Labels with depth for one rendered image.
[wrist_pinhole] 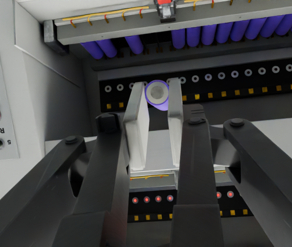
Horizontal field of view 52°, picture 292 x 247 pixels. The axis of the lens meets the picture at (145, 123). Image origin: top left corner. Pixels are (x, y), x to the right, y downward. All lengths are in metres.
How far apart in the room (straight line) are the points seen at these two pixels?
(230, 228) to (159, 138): 0.31
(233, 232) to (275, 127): 0.30
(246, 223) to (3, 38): 0.49
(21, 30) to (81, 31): 0.07
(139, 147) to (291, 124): 0.23
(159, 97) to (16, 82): 0.20
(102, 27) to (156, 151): 0.16
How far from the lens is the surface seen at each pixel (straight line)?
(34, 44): 0.38
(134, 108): 0.16
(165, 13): 0.33
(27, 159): 0.37
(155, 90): 0.20
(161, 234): 0.60
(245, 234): 0.61
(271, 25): 0.43
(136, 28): 0.37
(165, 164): 0.33
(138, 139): 0.15
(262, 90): 0.49
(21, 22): 0.37
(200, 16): 0.37
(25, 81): 0.36
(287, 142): 0.35
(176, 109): 0.15
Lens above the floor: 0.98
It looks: 10 degrees up
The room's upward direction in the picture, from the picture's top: 173 degrees clockwise
